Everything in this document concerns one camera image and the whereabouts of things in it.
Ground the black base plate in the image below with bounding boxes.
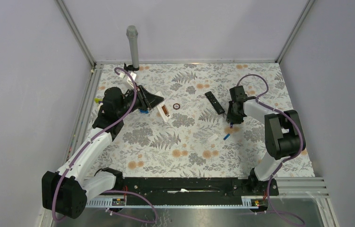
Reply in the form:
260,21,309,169
94,177,280,207

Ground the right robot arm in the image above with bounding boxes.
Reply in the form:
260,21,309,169
226,86,306,195

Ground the white battery cover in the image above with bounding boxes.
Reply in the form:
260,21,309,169
208,134,219,142

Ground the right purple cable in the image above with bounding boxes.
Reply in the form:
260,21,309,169
236,74,304,189

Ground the blue plastic clip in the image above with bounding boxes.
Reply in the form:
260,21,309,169
139,109,149,114

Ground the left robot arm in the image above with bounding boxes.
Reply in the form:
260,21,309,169
42,85,165,219

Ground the yellow purple small tool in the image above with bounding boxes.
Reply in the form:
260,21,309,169
94,98,103,104

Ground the floral table mat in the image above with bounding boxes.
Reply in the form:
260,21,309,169
87,63,292,177

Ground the purple cable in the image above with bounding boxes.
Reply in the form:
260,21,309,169
236,74,304,189
52,67,138,222

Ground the white AC remote control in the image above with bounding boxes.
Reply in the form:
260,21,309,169
155,91,171,122

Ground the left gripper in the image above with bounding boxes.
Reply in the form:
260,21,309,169
117,85,164,118

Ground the poker chip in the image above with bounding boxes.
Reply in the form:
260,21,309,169
173,103,181,110

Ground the black remote control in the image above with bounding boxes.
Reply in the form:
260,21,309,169
205,91,225,114

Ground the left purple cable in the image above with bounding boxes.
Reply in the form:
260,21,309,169
52,67,138,222

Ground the grey microphone on stand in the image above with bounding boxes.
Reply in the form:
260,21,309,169
124,25,139,71

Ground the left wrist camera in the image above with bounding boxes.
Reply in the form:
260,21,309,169
119,72,134,90

